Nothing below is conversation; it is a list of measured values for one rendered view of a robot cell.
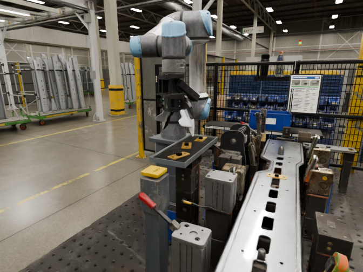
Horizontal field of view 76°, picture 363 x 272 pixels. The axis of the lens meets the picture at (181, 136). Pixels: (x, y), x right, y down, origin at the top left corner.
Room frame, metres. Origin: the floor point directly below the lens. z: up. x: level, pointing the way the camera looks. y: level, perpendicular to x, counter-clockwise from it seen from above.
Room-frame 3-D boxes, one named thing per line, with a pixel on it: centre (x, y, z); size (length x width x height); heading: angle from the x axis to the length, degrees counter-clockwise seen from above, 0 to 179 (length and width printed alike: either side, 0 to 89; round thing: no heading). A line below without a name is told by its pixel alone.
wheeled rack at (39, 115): (7.69, 4.12, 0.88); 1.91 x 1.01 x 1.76; 152
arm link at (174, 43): (0.78, 0.02, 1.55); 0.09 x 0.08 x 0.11; 168
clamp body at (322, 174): (0.94, -0.61, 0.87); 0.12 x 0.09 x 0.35; 65
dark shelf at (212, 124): (1.86, -0.64, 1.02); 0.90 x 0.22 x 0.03; 65
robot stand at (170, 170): (1.30, 0.05, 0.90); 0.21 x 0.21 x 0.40; 60
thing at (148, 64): (3.68, 0.19, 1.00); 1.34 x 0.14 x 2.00; 60
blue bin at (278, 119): (1.83, -0.70, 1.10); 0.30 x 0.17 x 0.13; 74
